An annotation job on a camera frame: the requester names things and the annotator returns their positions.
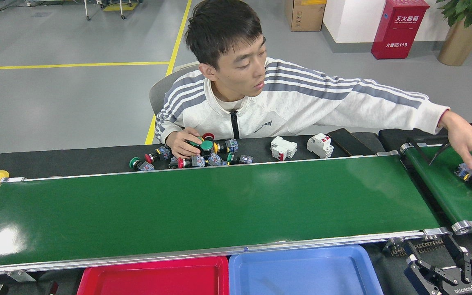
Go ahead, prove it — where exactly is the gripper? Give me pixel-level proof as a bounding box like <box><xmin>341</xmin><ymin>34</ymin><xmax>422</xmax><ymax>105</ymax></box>
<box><xmin>404</xmin><ymin>240</ymin><xmax>472</xmax><ymax>295</ymax></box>

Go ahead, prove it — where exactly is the white circuit breaker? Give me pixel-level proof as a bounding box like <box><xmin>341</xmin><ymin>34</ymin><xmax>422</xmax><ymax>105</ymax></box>
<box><xmin>307</xmin><ymin>133</ymin><xmax>334</xmax><ymax>159</ymax></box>
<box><xmin>270</xmin><ymin>136</ymin><xmax>298</xmax><ymax>161</ymax></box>

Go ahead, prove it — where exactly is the yellow mushroom push button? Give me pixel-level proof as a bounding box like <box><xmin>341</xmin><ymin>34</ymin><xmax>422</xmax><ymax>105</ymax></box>
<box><xmin>213</xmin><ymin>139</ymin><xmax>238</xmax><ymax>154</ymax></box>

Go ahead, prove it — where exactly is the short green conveyor belt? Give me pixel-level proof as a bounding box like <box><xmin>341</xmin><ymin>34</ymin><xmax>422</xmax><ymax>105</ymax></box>
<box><xmin>400</xmin><ymin>141</ymin><xmax>472</xmax><ymax>235</ymax></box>

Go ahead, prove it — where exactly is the blue plastic tray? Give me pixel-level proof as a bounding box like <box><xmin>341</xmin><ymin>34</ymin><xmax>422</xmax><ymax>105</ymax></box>
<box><xmin>229</xmin><ymin>245</ymin><xmax>384</xmax><ymax>295</ymax></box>

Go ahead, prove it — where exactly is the long green conveyor belt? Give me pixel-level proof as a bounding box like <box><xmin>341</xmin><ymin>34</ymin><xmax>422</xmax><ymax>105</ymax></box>
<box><xmin>0</xmin><ymin>151</ymin><xmax>454</xmax><ymax>277</ymax></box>

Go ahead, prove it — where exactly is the red plastic tray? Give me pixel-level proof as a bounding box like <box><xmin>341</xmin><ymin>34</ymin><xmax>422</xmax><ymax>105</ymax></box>
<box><xmin>77</xmin><ymin>256</ymin><xmax>229</xmax><ymax>295</ymax></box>

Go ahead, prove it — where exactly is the person's left hand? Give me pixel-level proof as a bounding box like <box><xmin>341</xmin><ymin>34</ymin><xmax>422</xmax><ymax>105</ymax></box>
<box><xmin>439</xmin><ymin>111</ymin><xmax>472</xmax><ymax>169</ymax></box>

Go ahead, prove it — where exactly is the person's right hand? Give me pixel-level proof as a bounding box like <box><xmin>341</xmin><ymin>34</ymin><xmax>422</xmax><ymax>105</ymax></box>
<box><xmin>166</xmin><ymin>127</ymin><xmax>204</xmax><ymax>159</ymax></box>

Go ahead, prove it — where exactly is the black smartphone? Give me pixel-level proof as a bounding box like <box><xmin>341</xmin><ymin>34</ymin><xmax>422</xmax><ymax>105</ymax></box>
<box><xmin>328</xmin><ymin>128</ymin><xmax>377</xmax><ymax>157</ymax></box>

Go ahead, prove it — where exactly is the person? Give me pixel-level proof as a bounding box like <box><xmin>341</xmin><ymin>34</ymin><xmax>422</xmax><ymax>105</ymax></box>
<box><xmin>154</xmin><ymin>0</ymin><xmax>452</xmax><ymax>145</ymax></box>

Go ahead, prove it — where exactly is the potted green plant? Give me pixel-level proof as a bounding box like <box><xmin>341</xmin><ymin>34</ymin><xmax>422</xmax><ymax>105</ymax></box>
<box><xmin>436</xmin><ymin>0</ymin><xmax>472</xmax><ymax>67</ymax></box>

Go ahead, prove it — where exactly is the red fire extinguisher cabinet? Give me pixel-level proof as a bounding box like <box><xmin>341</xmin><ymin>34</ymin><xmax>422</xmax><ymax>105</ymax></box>
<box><xmin>371</xmin><ymin>0</ymin><xmax>430</xmax><ymax>60</ymax></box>

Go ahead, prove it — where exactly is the cardboard box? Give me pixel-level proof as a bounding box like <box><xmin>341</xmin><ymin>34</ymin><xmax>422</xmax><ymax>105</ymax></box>
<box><xmin>284</xmin><ymin>0</ymin><xmax>327</xmax><ymax>32</ymax></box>

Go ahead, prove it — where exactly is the white wheeled stand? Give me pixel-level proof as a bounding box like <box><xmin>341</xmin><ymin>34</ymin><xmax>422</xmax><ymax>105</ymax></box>
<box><xmin>84</xmin><ymin>0</ymin><xmax>140</xmax><ymax>20</ymax></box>

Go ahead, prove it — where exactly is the conveyor drive chain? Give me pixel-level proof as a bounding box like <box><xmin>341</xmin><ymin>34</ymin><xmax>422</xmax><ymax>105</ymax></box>
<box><xmin>383</xmin><ymin>237</ymin><xmax>445</xmax><ymax>258</ymax></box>

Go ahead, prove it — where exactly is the black guide bracket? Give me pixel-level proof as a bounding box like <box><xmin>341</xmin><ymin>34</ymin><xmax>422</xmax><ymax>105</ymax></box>
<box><xmin>408</xmin><ymin>123</ymin><xmax>472</xmax><ymax>166</ymax></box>

